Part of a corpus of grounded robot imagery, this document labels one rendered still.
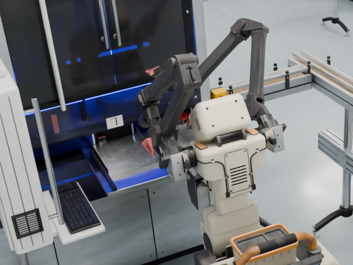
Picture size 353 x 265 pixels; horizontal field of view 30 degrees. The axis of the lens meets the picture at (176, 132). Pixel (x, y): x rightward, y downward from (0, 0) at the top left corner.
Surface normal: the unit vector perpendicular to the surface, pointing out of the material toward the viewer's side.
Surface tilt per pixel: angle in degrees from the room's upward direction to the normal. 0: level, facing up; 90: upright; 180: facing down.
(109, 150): 0
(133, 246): 90
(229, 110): 48
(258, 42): 55
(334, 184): 0
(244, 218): 82
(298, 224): 0
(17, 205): 90
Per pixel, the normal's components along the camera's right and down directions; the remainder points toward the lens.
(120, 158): -0.10, -0.88
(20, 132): 0.40, 0.40
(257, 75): -0.46, -0.18
